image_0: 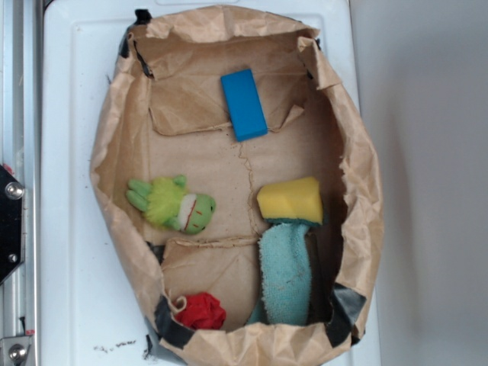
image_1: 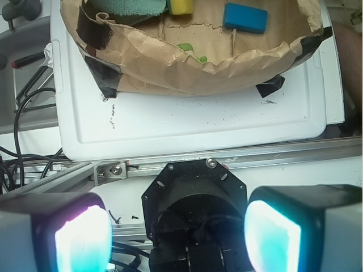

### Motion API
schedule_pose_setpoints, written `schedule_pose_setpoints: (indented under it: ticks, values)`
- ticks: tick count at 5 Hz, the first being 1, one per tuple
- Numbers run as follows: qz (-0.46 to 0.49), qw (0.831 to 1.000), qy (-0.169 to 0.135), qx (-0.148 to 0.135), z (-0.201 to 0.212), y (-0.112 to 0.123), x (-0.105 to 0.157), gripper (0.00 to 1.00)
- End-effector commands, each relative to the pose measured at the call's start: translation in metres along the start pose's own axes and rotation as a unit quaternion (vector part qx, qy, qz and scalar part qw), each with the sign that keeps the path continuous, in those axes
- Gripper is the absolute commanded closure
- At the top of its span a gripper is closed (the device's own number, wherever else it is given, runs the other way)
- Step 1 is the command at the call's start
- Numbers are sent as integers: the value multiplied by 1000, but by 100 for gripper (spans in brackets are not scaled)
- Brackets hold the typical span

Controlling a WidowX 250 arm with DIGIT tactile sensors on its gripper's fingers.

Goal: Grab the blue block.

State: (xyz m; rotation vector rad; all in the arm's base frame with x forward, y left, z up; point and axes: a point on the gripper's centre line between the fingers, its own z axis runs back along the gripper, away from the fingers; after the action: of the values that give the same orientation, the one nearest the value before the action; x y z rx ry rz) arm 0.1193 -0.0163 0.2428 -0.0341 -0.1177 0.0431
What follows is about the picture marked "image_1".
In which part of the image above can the brown paper bag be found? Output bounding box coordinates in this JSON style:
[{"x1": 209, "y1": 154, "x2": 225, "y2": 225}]
[{"x1": 60, "y1": 1, "x2": 332, "y2": 97}]

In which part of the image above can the blue rectangular block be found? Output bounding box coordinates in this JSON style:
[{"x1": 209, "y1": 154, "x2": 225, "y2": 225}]
[{"x1": 223, "y1": 2, "x2": 268, "y2": 34}]

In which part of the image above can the black cable bundle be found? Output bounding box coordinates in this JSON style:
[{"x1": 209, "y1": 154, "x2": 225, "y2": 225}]
[{"x1": 0, "y1": 66, "x2": 73, "y2": 196}]

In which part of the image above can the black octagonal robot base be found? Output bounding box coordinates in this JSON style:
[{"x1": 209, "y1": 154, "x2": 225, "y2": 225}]
[{"x1": 141, "y1": 159, "x2": 252, "y2": 271}]

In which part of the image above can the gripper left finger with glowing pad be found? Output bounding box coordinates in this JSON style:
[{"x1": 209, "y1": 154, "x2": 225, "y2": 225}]
[{"x1": 1, "y1": 193, "x2": 112, "y2": 271}]

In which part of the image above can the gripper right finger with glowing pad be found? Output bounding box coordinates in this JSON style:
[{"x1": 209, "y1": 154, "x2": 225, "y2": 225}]
[{"x1": 244, "y1": 184, "x2": 362, "y2": 271}]

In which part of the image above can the red handled tool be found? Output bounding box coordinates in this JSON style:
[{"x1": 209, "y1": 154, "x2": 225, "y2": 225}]
[{"x1": 11, "y1": 52, "x2": 45, "y2": 69}]

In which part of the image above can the white plastic tray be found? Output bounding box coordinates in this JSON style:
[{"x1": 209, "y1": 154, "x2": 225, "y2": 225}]
[{"x1": 50, "y1": 1, "x2": 345, "y2": 161}]

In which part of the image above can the yellow sponge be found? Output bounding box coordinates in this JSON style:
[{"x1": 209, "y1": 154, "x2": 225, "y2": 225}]
[{"x1": 167, "y1": 0, "x2": 193, "y2": 15}]

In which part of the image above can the green plush frog toy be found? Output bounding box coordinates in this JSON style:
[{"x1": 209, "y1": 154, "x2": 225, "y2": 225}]
[{"x1": 177, "y1": 43, "x2": 208, "y2": 63}]

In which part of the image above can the teal microfiber cloth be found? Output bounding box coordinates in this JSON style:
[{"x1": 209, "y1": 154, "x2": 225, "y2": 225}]
[{"x1": 86, "y1": 0, "x2": 167, "y2": 26}]

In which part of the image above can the aluminium extrusion frame rail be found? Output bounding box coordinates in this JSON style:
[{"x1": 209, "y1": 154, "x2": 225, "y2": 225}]
[{"x1": 11, "y1": 136, "x2": 362, "y2": 200}]

